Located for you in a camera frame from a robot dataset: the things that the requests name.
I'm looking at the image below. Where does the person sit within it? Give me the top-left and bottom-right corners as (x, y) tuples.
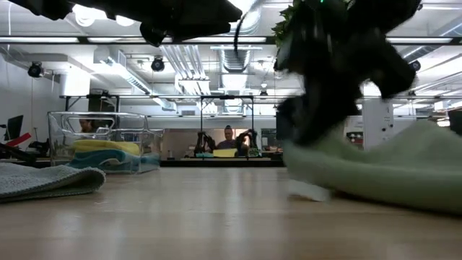
(215, 125), (250, 157)
(79, 118), (97, 134)

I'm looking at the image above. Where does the grey microfiber towel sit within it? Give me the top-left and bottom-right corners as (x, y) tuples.
(0, 161), (107, 203)

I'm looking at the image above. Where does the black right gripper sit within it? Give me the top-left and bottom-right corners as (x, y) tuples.
(274, 0), (417, 146)

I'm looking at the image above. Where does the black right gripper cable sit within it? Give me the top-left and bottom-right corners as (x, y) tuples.
(233, 9), (250, 57)

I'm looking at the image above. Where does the clear plastic bin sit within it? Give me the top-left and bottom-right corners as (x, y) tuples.
(47, 110), (164, 175)

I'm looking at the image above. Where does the red angled bar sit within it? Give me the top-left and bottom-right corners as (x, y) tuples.
(6, 132), (32, 147)

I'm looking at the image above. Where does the green microfiber towel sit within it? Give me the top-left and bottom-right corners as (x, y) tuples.
(283, 120), (462, 215)

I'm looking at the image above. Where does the black background monitor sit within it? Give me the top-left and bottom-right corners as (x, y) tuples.
(5, 115), (25, 142)

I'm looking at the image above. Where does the yellow microfiber towel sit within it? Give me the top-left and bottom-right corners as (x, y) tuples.
(71, 139), (141, 157)

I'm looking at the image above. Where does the yellow background cloth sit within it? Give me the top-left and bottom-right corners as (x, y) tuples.
(212, 148), (238, 159)

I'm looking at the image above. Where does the teal fluffy microfiber towel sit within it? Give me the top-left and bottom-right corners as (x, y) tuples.
(67, 149), (145, 173)

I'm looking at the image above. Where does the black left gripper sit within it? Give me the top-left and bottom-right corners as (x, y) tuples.
(104, 0), (243, 48)

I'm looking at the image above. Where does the white tall appliance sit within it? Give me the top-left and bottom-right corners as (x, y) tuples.
(362, 99), (396, 151)

